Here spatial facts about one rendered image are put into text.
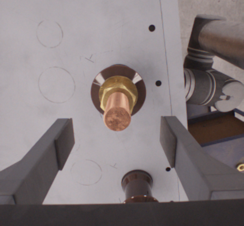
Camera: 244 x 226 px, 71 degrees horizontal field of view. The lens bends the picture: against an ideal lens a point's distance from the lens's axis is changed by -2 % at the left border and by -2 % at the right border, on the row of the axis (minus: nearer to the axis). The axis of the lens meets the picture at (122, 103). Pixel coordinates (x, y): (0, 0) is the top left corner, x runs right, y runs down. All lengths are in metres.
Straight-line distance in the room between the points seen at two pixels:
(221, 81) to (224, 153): 0.68
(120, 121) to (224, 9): 1.89
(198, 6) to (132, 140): 1.64
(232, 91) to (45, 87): 0.52
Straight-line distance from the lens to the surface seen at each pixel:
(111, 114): 0.18
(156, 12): 0.39
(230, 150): 1.21
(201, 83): 0.54
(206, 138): 1.27
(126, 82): 0.28
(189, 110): 1.85
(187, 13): 1.88
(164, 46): 0.39
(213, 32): 0.59
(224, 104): 0.62
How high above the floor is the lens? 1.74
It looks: 73 degrees down
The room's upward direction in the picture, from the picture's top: 178 degrees clockwise
